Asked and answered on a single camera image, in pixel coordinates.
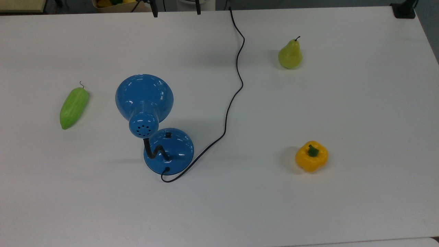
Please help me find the blue desk lamp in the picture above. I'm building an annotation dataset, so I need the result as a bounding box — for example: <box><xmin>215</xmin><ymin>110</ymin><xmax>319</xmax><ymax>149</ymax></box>
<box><xmin>115</xmin><ymin>74</ymin><xmax>195</xmax><ymax>175</ymax></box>

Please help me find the cardboard box with yellow items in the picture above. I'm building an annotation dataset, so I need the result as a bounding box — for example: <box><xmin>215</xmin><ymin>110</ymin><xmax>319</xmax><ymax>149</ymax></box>
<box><xmin>92</xmin><ymin>0</ymin><xmax>153</xmax><ymax>13</ymax></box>

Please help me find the green pear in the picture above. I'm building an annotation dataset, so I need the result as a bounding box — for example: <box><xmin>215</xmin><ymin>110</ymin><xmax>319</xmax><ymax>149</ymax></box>
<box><xmin>278</xmin><ymin>36</ymin><xmax>303</xmax><ymax>70</ymax></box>

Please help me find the green cucumber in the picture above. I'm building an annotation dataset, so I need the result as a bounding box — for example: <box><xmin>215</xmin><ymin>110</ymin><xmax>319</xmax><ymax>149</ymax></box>
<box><xmin>60</xmin><ymin>81</ymin><xmax>90</xmax><ymax>130</ymax></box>

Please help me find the wooden side table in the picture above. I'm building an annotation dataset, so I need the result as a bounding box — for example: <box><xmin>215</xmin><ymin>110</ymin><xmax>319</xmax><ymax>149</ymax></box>
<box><xmin>0</xmin><ymin>0</ymin><xmax>47</xmax><ymax>13</ymax></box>

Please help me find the yellow bell pepper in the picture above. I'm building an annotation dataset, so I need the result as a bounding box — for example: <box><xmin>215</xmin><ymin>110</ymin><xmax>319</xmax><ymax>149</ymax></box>
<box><xmin>295</xmin><ymin>141</ymin><xmax>329</xmax><ymax>173</ymax></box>

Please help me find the black corner clamp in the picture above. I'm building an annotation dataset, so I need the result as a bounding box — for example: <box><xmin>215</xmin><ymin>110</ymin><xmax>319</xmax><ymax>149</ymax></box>
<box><xmin>391</xmin><ymin>0</ymin><xmax>418</xmax><ymax>19</ymax></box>

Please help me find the black lamp power cord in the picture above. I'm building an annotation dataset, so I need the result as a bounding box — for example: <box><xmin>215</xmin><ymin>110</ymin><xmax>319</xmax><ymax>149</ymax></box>
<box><xmin>161</xmin><ymin>6</ymin><xmax>246</xmax><ymax>183</ymax></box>

